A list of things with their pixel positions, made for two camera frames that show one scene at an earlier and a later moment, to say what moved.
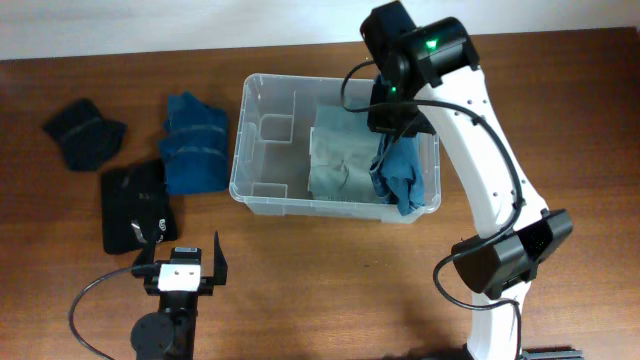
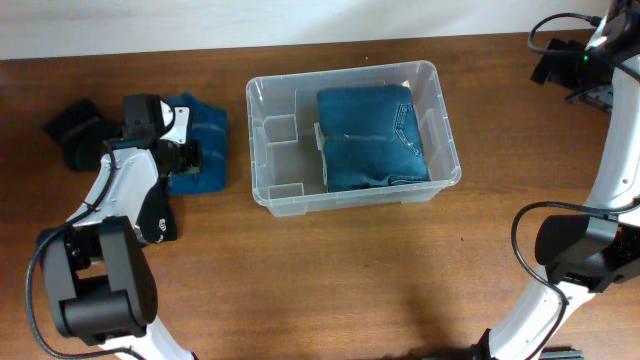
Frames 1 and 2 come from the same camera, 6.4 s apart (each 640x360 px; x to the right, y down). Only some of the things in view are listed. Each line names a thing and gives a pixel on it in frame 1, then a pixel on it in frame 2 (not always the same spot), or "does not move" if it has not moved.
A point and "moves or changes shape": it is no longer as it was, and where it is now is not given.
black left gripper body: x=205 y=288 to x=186 y=156
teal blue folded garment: x=194 y=146 does not move
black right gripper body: x=405 y=121 to x=578 y=71
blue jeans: x=396 y=172 moves or changes shape
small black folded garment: x=89 y=139 does not move
